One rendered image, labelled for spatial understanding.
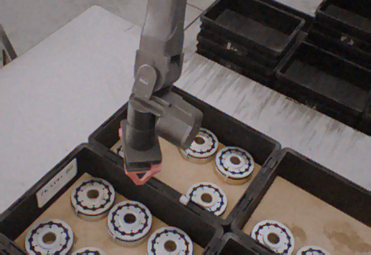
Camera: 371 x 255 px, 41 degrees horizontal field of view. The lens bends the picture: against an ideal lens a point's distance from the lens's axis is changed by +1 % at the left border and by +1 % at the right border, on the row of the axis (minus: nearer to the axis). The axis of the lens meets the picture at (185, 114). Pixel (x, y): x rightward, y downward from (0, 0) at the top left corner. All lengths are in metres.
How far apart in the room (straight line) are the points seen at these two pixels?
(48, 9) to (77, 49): 1.43
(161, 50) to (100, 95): 0.87
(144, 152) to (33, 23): 2.28
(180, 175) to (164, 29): 0.58
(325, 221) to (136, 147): 0.59
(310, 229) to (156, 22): 0.70
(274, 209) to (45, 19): 2.19
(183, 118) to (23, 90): 0.94
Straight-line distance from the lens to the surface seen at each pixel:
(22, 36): 3.01
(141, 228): 1.14
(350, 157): 1.64
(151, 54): 0.78
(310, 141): 1.63
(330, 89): 2.36
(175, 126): 0.80
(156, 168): 0.90
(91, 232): 1.17
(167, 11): 0.77
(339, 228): 1.30
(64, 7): 3.23
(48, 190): 1.16
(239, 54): 2.20
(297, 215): 1.28
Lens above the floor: 1.85
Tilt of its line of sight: 46 degrees down
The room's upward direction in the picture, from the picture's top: 10 degrees clockwise
